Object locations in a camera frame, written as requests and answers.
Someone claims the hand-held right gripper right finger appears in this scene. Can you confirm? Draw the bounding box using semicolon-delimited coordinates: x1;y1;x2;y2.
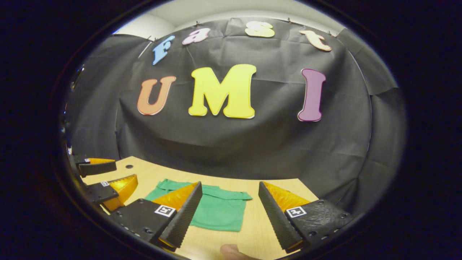
258;181;354;254

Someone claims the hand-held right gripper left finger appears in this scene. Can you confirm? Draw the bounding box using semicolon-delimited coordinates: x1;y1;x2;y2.
108;181;203;252

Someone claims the green T-shirt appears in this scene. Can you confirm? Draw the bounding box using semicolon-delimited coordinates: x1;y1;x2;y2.
144;179;253;232

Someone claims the black backdrop cloth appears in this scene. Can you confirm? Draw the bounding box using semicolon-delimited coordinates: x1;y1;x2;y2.
65;17;407;217

